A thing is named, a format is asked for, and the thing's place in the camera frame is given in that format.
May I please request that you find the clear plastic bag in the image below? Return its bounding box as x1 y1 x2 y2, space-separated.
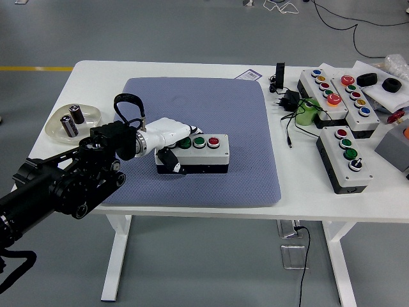
375 53 409 83

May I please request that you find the four-button box with selector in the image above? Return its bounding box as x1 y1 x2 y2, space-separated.
316 126 374 195

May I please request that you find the red mushroom button part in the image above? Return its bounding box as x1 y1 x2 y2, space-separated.
387 110 406 125

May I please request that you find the black power adapter plug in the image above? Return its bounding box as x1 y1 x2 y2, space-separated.
271 90 302 113

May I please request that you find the white table leg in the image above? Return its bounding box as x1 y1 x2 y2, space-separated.
321 220 358 307
100 214 134 302

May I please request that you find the five-button box with yellow label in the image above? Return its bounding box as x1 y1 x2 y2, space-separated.
297 68 350 129

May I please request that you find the beige shallow dish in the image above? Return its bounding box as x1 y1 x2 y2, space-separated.
45 102 103 143

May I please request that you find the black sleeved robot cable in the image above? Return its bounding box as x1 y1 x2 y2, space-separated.
0 249 38 294

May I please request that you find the grey four-button control box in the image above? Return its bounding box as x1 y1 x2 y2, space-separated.
154 133 230 175

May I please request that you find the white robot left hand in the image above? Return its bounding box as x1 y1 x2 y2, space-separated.
139 117 204 176

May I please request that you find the black foam ring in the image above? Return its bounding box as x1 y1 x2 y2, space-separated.
382 77 402 93
356 72 378 88

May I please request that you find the white cord on floor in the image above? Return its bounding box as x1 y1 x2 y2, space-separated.
263 0 300 15

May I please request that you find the black adapter cord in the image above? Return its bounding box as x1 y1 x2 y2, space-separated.
280 97 333 150

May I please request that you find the grey five-button control box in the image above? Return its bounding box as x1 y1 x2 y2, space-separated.
330 74 382 140

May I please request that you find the long black floor cable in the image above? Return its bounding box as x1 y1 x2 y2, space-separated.
311 0 409 59

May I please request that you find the green plastic cup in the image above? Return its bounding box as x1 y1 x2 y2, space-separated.
294 98 323 127

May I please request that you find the white cardboard sheet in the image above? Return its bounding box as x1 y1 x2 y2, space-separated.
351 59 409 114

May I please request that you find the dark cylindrical battery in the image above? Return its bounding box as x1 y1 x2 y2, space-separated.
69 104 86 125
59 115 79 138

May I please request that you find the blue-grey textured mat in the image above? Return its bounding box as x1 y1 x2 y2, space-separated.
93 76 282 209

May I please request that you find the small black upright stand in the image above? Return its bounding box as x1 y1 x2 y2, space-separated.
275 62 286 90

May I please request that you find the purple-edged white label card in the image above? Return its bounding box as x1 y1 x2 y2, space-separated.
235 68 263 81

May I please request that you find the metal floor socket plate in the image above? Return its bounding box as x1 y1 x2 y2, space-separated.
277 219 304 239
280 244 310 271

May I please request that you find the plain grey box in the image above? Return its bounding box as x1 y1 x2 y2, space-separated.
374 118 409 173

